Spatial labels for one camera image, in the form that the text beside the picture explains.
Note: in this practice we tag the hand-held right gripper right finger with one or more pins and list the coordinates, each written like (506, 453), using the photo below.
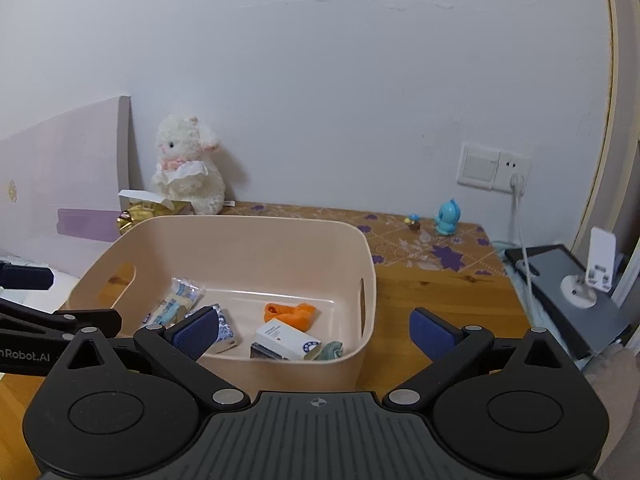
(432, 335)

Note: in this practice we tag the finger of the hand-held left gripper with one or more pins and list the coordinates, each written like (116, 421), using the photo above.
(60, 321)
(25, 278)

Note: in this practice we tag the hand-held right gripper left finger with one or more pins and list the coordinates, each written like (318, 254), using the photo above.
(197, 332)

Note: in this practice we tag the blue white tissue pack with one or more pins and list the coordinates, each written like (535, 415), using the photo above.
(227, 332)

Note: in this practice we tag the white snack packet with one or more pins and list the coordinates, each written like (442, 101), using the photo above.
(175, 300)

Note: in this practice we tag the small white box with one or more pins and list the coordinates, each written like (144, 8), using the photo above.
(280, 337)

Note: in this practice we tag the pink plastic storage bin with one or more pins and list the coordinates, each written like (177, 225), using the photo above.
(250, 250)

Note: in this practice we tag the orange rubber toy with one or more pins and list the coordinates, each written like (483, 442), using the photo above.
(295, 315)

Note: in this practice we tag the green checked scrunchie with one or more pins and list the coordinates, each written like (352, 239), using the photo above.
(331, 350)

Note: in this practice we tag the purple flower table mat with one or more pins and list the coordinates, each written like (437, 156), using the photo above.
(400, 252)

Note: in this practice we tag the tiny figurine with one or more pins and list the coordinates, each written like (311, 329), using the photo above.
(413, 222)

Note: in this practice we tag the pink bed headboard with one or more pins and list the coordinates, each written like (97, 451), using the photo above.
(65, 170)

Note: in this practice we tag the blue toy figure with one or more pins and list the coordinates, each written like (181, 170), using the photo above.
(445, 217)

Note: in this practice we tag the gold tissue pack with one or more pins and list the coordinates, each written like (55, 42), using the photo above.
(145, 207)

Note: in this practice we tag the white plush lamb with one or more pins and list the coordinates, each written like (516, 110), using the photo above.
(185, 160)

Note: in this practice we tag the white phone stand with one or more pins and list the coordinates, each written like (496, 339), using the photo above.
(602, 250)

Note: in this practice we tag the white wall switch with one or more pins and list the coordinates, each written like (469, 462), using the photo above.
(479, 165)

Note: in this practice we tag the white wall socket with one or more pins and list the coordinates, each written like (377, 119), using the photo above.
(515, 165)

